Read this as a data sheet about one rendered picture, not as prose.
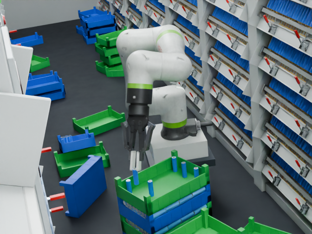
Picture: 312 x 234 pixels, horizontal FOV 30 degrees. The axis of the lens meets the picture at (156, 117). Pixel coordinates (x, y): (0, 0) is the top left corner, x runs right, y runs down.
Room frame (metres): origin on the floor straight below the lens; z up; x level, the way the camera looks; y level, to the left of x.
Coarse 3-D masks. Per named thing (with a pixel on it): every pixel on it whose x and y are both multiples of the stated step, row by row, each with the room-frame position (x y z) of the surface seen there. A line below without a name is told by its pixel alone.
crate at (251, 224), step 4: (248, 220) 2.24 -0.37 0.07; (252, 220) 2.23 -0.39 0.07; (248, 224) 2.23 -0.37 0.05; (252, 224) 2.23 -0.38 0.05; (256, 224) 2.23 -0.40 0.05; (260, 224) 2.21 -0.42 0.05; (244, 228) 2.20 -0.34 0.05; (248, 228) 2.23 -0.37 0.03; (252, 228) 2.23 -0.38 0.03; (256, 228) 2.23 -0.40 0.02; (260, 228) 2.22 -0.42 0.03; (264, 228) 2.20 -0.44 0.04; (268, 228) 2.19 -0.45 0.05; (272, 228) 2.18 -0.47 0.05; (248, 232) 2.23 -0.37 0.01; (252, 232) 2.23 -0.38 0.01; (256, 232) 2.23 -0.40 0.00; (260, 232) 2.22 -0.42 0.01; (264, 232) 2.20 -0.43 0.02; (268, 232) 2.19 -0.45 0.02; (272, 232) 2.18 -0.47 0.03; (276, 232) 2.16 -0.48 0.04; (280, 232) 2.15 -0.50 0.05; (284, 232) 2.14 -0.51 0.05
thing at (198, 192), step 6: (198, 192) 1.90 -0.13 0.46; (186, 198) 1.86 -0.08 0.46; (126, 204) 1.88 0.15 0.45; (174, 204) 1.83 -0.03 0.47; (180, 204) 1.85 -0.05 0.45; (132, 210) 1.85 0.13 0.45; (138, 210) 1.82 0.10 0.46; (162, 210) 1.79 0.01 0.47; (168, 210) 1.82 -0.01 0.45; (144, 216) 1.79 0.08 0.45; (156, 216) 1.77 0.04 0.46
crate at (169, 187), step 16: (176, 160) 2.06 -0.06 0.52; (144, 176) 1.98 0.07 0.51; (160, 176) 2.01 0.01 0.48; (176, 176) 2.00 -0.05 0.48; (192, 176) 1.98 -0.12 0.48; (208, 176) 1.92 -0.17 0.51; (128, 192) 1.84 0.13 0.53; (144, 192) 1.91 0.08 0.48; (160, 192) 1.89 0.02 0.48; (176, 192) 1.83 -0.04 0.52; (192, 192) 1.87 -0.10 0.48; (144, 208) 1.76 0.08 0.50; (160, 208) 1.78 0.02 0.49
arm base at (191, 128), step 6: (192, 120) 2.62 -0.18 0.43; (162, 126) 2.61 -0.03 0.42; (186, 126) 2.58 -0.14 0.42; (192, 126) 2.58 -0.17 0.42; (198, 126) 2.60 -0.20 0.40; (162, 132) 2.59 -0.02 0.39; (168, 132) 2.56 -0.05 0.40; (174, 132) 2.55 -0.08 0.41; (180, 132) 2.56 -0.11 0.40; (186, 132) 2.58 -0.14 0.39; (192, 132) 2.56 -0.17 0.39; (168, 138) 2.55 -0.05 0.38; (174, 138) 2.54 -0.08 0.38; (180, 138) 2.54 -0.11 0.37
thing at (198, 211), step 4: (200, 208) 1.90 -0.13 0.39; (192, 212) 1.88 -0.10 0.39; (196, 212) 1.88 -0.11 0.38; (184, 216) 1.86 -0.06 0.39; (188, 216) 1.86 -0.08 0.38; (192, 216) 1.88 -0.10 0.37; (128, 220) 1.88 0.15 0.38; (180, 220) 1.84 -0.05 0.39; (184, 220) 1.85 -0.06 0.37; (132, 224) 1.86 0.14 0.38; (172, 224) 1.82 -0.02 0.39; (176, 224) 1.83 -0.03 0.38; (136, 228) 1.84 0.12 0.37; (140, 228) 1.82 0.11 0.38; (164, 228) 1.79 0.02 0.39; (168, 228) 1.80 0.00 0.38; (144, 232) 1.80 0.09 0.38; (156, 232) 1.77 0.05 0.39; (160, 232) 1.78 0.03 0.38; (164, 232) 1.80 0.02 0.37
